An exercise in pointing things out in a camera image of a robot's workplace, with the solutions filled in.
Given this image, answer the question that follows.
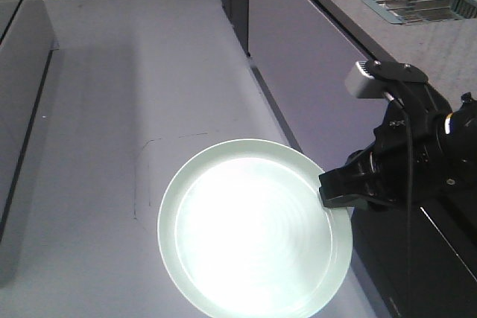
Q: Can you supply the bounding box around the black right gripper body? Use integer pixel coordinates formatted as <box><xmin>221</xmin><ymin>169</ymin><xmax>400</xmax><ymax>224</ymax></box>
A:
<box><xmin>346</xmin><ymin>60</ymin><xmax>451</xmax><ymax>209</ymax></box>

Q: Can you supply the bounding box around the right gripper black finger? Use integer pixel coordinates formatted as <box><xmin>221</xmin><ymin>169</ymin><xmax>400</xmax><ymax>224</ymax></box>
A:
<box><xmin>319</xmin><ymin>163</ymin><xmax>388</xmax><ymax>209</ymax></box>

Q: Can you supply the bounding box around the light green round plate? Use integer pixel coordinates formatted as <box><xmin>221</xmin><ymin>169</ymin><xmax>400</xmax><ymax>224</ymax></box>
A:
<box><xmin>157</xmin><ymin>139</ymin><xmax>353</xmax><ymax>317</ymax></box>

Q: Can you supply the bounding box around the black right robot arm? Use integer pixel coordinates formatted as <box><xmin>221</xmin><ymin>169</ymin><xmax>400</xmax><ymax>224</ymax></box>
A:
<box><xmin>319</xmin><ymin>60</ymin><xmax>476</xmax><ymax>211</ymax></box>

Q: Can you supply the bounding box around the grey-blue dish drying rack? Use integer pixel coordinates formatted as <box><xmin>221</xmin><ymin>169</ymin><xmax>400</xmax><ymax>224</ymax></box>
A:
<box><xmin>362</xmin><ymin>0</ymin><xmax>476</xmax><ymax>25</ymax></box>

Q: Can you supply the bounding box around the black right camera cable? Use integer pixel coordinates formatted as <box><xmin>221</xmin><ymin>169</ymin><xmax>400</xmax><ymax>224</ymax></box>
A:
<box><xmin>385</xmin><ymin>89</ymin><xmax>417</xmax><ymax>318</ymax></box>

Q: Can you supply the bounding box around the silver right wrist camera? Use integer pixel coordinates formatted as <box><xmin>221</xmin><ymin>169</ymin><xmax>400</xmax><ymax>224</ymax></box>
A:
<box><xmin>344</xmin><ymin>60</ymin><xmax>392</xmax><ymax>100</ymax></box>

